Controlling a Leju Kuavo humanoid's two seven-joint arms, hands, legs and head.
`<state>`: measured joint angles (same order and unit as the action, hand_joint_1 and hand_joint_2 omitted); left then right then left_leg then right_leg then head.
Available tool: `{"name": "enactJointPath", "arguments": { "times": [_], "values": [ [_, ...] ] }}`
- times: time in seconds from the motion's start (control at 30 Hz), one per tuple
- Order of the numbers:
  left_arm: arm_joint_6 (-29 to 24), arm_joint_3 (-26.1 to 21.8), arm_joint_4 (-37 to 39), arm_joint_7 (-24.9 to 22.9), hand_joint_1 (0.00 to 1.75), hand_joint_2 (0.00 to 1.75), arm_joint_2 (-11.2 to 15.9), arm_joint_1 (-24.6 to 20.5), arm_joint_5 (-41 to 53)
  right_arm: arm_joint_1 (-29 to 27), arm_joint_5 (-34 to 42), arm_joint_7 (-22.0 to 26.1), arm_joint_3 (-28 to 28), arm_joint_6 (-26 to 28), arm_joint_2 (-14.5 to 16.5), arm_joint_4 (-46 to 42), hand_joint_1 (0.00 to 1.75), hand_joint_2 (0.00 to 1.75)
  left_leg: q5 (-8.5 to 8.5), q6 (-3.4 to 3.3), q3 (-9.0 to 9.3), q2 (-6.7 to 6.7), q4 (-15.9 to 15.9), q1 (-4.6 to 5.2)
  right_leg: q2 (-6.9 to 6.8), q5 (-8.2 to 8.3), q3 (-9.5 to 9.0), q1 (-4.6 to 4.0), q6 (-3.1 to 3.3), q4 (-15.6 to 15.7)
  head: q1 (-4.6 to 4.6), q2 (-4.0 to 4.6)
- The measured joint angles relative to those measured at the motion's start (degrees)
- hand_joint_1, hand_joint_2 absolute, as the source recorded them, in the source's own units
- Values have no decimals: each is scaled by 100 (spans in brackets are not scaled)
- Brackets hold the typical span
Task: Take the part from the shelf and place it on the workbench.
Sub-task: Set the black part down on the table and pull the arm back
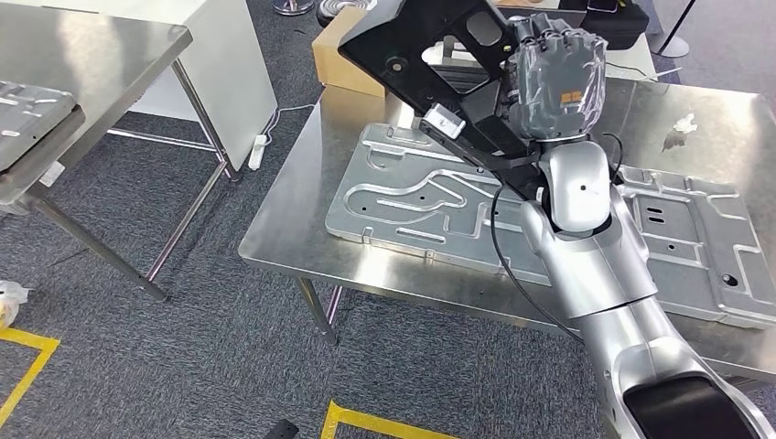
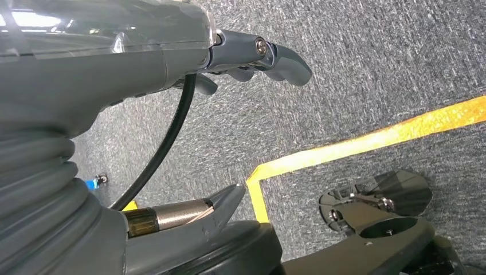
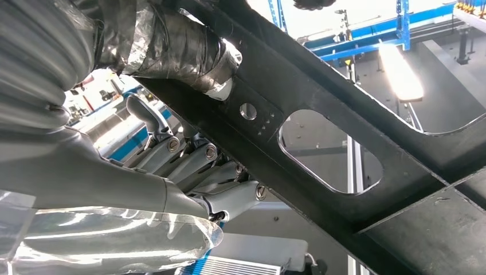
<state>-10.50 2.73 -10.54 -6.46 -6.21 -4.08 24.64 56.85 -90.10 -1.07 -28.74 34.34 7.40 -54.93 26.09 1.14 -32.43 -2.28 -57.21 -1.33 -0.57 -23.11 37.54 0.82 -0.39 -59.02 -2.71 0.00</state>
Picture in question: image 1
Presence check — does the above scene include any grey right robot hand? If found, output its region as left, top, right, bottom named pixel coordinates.
left=500, top=13, right=609, bottom=144

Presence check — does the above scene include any black plastic frame part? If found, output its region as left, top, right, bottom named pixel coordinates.
left=337, top=0, right=547, bottom=204

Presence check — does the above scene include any steel workbench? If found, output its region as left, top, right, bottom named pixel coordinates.
left=238, top=75, right=776, bottom=389

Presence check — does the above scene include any black bag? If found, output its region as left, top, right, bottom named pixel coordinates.
left=557, top=0, right=651, bottom=51

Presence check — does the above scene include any black pole stanchion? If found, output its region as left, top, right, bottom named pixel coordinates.
left=656, top=0, right=698, bottom=59

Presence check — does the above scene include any large stamped metal panel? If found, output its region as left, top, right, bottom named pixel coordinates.
left=324, top=121, right=776, bottom=331

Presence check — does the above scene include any cardboard box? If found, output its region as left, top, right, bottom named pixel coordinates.
left=310, top=5, right=389, bottom=100

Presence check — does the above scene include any round coiled metal disc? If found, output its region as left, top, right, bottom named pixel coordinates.
left=315, top=0, right=377, bottom=28

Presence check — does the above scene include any round steel stanchion base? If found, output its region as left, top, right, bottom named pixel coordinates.
left=271, top=0, right=317, bottom=17

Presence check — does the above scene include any white power strip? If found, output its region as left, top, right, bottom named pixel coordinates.
left=247, top=134, right=268, bottom=172

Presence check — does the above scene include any white cabinet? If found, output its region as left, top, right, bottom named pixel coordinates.
left=0, top=0, right=279, bottom=173

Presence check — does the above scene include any black robot foot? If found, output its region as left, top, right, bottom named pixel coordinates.
left=262, top=418, right=301, bottom=439

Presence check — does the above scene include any steel side table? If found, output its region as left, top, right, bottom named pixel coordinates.
left=0, top=3, right=243, bottom=305

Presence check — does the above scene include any small stamped metal panel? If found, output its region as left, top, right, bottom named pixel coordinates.
left=0, top=80, right=78, bottom=173

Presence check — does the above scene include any clear plastic bag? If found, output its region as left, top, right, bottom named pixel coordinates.
left=0, top=279, right=30, bottom=332

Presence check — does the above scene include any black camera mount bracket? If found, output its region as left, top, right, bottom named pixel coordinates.
left=421, top=123, right=544, bottom=174

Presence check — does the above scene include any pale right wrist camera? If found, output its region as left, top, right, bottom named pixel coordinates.
left=419, top=102, right=468, bottom=145

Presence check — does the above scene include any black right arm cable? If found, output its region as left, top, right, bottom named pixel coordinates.
left=490, top=132, right=626, bottom=347

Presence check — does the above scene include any white power cable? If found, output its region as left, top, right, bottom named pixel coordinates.
left=259, top=103, right=317, bottom=150

